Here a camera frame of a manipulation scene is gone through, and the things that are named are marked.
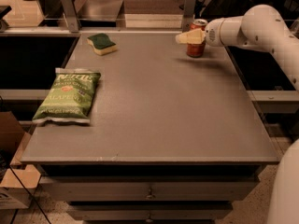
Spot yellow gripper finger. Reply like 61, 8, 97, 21
176, 28, 205, 45

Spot lower cabinet drawer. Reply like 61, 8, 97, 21
67, 202, 233, 221

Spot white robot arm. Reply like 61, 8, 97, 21
176, 5, 299, 91

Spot red coke can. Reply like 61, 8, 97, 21
186, 19, 207, 58

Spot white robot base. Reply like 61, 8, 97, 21
266, 140, 299, 224

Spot black cable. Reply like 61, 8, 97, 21
0, 149, 52, 224

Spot left metal bracket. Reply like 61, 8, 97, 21
61, 0, 79, 33

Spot green jalapeno chip bag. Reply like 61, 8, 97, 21
33, 68, 101, 124

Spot green and yellow sponge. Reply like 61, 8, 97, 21
87, 33, 117, 55

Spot upper cabinet drawer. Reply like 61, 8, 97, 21
40, 176, 259, 202

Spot cabinet drawer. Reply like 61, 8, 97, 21
67, 202, 233, 221
40, 176, 259, 202

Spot cardboard box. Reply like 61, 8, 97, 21
0, 112, 41, 210

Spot metal bracket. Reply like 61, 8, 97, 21
181, 0, 196, 32
61, 0, 79, 33

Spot right metal bracket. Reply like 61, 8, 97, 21
181, 0, 196, 32

